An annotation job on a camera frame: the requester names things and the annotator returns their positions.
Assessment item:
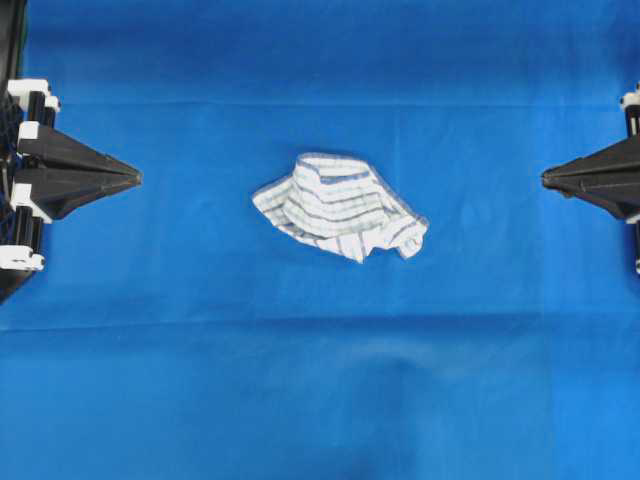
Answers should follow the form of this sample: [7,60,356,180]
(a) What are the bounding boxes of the blue table cloth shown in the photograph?
[1,1,639,479]

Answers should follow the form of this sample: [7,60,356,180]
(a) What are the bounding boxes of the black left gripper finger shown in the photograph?
[17,123,141,179]
[14,169,142,221]

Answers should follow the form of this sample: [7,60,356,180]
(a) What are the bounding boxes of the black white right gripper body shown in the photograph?
[618,82,640,274]

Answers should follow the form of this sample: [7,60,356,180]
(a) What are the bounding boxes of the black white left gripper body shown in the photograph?
[1,79,60,272]

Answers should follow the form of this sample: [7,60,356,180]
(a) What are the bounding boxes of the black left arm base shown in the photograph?
[0,0,27,101]

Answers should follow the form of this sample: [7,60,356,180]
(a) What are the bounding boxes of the white blue striped towel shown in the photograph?
[252,152,429,263]

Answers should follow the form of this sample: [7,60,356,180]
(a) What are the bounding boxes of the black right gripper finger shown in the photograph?
[542,135,639,180]
[542,175,639,223]

